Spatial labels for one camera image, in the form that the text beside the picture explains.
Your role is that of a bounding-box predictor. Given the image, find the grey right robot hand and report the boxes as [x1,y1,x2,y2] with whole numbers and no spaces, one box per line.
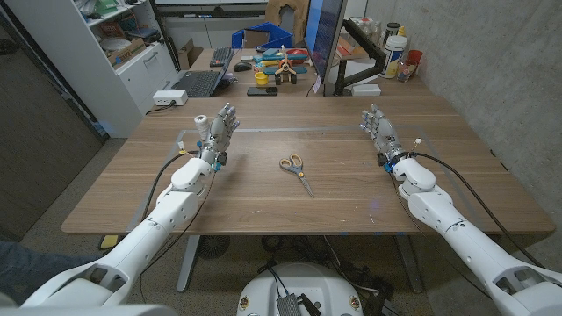
[358,103,409,167]

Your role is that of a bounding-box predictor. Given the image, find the small white box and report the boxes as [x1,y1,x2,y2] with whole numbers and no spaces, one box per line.
[350,83,382,97]

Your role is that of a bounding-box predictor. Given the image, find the clear glass jar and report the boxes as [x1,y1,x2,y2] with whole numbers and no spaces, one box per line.
[396,59,417,83]

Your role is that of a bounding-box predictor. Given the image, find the white canister blue label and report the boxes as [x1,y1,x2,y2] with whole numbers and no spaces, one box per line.
[379,34,408,80]

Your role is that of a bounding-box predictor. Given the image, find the dark bottle black lid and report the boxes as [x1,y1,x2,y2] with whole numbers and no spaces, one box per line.
[384,22,401,45]

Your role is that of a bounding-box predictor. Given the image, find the red bowl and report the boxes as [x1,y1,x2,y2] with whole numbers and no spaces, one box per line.
[285,47,310,66]

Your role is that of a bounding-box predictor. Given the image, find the wooden toy airplane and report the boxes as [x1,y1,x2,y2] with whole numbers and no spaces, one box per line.
[272,45,299,86]

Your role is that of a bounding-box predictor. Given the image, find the large computer monitor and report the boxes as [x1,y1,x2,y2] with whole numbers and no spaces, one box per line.
[304,0,348,84]

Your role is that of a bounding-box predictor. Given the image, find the black smartphone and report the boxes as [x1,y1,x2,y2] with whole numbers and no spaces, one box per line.
[246,86,279,97]

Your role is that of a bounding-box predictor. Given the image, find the blue plastic bin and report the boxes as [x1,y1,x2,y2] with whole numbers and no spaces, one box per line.
[231,21,294,50]

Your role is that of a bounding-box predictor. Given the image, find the brown cardboard cutout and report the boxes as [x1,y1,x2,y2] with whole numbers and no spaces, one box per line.
[264,0,310,34]

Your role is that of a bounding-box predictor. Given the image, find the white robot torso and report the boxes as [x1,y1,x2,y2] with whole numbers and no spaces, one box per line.
[235,262,364,316]

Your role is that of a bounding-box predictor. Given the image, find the black keyboard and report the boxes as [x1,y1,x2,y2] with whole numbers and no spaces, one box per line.
[209,47,234,68]

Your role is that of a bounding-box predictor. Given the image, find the black laptop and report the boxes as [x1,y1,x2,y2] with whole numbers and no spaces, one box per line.
[173,61,234,98]

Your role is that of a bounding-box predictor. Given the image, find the black round floor fan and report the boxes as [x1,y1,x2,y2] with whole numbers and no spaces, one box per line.
[196,235,232,260]

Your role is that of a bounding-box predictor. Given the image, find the open cardboard box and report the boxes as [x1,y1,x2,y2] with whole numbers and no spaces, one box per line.
[177,38,204,70]

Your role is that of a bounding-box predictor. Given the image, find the white power strip box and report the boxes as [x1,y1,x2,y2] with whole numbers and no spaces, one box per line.
[152,90,189,107]

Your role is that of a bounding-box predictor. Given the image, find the cardboard box with print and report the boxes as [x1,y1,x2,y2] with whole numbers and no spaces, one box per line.
[107,37,147,67]

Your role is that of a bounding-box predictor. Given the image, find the white shelf cabinet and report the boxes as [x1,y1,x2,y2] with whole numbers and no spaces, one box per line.
[4,0,181,140]

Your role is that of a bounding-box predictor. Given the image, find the person leg in jeans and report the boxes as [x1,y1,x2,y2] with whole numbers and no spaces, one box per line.
[0,240,102,306]

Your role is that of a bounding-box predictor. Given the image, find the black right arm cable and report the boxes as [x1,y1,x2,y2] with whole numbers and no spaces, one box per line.
[408,151,546,269]

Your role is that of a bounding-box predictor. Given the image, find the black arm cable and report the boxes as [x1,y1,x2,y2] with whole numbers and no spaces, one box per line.
[140,150,202,223]
[408,151,546,269]

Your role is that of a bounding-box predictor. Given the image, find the grey orange handled scissors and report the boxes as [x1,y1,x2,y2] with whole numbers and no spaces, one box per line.
[278,154,315,198]

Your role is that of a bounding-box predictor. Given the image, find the white string spool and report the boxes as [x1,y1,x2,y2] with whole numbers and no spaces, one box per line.
[194,114,213,142]

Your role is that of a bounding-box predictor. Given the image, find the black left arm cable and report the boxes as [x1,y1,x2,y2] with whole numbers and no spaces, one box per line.
[140,150,202,223]

